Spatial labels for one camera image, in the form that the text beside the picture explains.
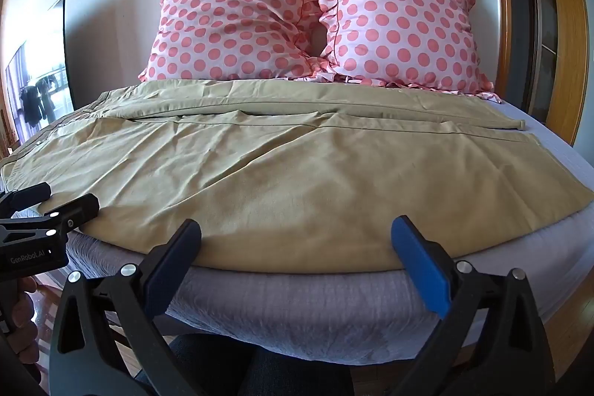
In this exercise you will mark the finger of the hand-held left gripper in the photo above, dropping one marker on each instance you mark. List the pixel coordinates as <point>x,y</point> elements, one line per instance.
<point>81,208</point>
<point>32,193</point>

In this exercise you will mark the pink polka dot pillow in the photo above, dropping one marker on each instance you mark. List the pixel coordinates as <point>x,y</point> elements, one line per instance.
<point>232,15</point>
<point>399,20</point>

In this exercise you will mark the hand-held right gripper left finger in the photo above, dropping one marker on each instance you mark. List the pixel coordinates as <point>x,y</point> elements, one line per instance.
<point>170,259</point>

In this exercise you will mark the tan bed sheet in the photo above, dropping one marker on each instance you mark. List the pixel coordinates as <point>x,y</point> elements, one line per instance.
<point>278,192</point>

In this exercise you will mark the person's left hand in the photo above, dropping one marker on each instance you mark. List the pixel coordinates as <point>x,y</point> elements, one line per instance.
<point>23,317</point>

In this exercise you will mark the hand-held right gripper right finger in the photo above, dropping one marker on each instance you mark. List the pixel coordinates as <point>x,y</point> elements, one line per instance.
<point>424,266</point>

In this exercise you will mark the grey mattress bed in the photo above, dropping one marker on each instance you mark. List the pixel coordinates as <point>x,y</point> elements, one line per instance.
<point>287,312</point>

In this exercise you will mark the dark glass door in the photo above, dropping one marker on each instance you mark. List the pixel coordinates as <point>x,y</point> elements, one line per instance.
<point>540,29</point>

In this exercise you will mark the wooden door frame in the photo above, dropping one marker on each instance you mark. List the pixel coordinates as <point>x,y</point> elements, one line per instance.
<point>564,29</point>

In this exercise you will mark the large wall mirror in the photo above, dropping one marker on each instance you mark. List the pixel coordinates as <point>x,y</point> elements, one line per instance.
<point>41,90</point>

